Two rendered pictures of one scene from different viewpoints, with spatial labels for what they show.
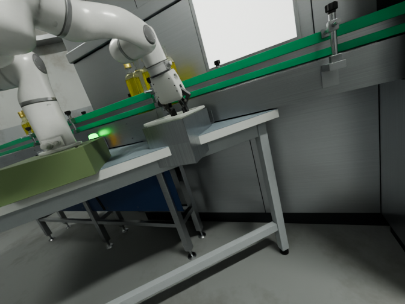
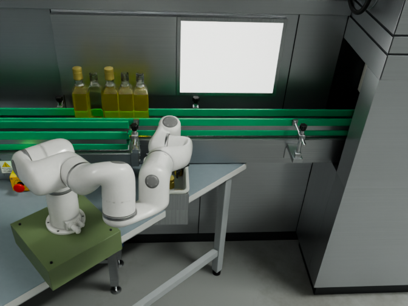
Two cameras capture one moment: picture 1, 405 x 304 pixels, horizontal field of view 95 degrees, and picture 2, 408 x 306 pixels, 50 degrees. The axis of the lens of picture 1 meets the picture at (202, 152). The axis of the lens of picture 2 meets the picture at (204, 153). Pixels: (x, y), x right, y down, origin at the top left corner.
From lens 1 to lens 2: 130 cm
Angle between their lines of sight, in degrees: 36
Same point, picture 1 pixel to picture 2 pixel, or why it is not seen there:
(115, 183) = not seen: hidden behind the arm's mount
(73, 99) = not seen: outside the picture
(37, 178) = (85, 261)
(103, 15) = (183, 160)
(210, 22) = (195, 50)
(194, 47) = (168, 67)
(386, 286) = (288, 289)
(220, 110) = (195, 155)
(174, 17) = (152, 29)
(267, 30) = (249, 79)
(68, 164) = (107, 246)
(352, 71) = (304, 152)
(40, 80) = not seen: hidden behind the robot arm
